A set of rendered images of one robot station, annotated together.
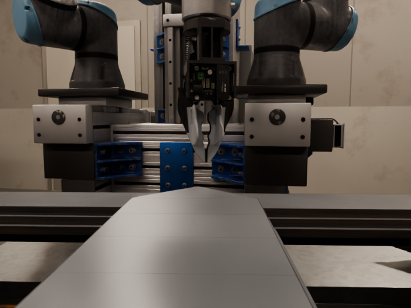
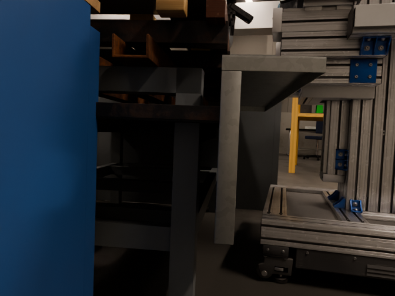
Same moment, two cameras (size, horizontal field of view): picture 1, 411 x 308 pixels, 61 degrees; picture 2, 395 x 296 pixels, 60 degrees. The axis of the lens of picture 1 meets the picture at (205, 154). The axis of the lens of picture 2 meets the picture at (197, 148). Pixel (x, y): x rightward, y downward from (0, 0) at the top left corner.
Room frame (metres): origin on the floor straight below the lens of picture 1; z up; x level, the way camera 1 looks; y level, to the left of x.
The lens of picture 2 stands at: (0.55, -1.53, 0.53)
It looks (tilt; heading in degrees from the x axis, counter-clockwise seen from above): 3 degrees down; 94
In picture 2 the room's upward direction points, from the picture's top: 2 degrees clockwise
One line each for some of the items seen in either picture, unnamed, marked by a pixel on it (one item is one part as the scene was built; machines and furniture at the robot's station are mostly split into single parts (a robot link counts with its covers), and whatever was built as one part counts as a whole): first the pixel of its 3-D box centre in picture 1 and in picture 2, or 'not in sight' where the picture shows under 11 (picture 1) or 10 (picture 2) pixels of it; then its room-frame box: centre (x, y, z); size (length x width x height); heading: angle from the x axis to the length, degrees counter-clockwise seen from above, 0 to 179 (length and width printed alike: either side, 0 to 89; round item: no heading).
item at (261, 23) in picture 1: (279, 22); not in sight; (0.93, -0.19, 1.20); 0.13 x 0.12 x 0.14; 106
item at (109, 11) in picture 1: (93, 30); not in sight; (1.00, 0.31, 1.20); 0.13 x 0.12 x 0.14; 138
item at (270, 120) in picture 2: not in sight; (184, 133); (0.29, 0.85, 0.50); 1.30 x 0.04 x 1.01; 178
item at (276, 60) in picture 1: (276, 69); not in sight; (0.92, -0.18, 1.09); 0.15 x 0.15 x 0.10
